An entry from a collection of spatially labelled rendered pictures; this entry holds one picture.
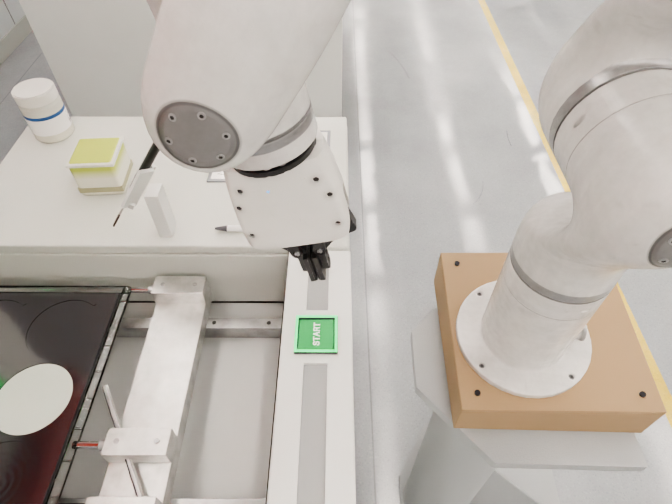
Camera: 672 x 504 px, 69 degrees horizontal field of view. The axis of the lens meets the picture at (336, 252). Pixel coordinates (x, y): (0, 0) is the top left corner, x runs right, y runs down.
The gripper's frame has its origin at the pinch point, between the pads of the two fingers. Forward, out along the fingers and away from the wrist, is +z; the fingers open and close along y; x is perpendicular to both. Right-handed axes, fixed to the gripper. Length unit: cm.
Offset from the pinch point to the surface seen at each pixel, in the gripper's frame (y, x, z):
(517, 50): 92, 270, 133
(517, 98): 79, 214, 131
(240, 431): -17.3, -7.5, 26.5
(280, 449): -7.0, -14.8, 14.4
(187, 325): -24.9, 6.5, 18.8
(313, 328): -3.8, 0.8, 14.6
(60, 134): -51, 41, 3
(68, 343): -40.1, 2.2, 13.6
